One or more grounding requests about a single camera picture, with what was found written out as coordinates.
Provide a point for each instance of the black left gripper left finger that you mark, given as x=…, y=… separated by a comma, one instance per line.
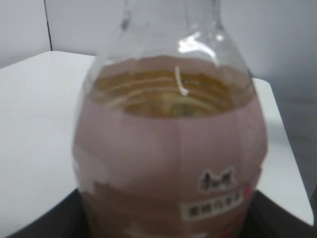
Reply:
x=66, y=220

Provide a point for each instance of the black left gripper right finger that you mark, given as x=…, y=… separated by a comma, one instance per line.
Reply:
x=266, y=219

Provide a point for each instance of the pink label oolong tea bottle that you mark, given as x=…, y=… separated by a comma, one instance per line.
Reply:
x=170, y=138

